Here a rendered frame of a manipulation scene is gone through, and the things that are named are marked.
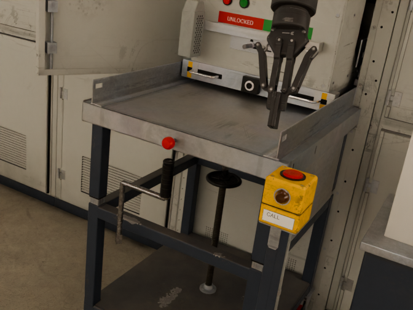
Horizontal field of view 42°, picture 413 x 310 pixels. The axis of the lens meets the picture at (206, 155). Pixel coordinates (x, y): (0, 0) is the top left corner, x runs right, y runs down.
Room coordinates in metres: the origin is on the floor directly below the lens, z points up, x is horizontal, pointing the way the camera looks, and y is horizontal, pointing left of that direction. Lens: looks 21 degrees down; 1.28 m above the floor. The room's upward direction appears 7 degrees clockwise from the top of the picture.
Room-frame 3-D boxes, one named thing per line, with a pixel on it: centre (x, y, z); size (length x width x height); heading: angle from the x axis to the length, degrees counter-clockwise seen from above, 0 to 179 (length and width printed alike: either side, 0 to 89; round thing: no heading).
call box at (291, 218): (0.94, -0.17, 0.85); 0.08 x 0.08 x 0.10; 63
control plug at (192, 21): (1.73, 0.10, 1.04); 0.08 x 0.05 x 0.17; 153
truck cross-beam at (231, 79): (1.71, -0.13, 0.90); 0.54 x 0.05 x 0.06; 63
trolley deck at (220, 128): (1.59, -0.07, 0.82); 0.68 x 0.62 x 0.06; 153
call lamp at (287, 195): (0.90, -0.15, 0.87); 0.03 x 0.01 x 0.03; 63
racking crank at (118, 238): (1.30, 0.15, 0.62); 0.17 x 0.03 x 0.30; 63
